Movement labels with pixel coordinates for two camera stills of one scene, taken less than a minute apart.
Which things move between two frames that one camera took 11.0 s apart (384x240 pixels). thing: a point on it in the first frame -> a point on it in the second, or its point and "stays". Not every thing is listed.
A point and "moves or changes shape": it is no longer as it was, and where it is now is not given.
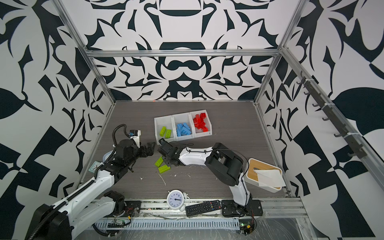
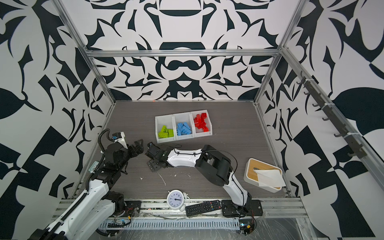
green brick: [159, 162] moves or changes shape
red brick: [202, 116] stays
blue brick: [183, 129] stays
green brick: [162, 131] stays
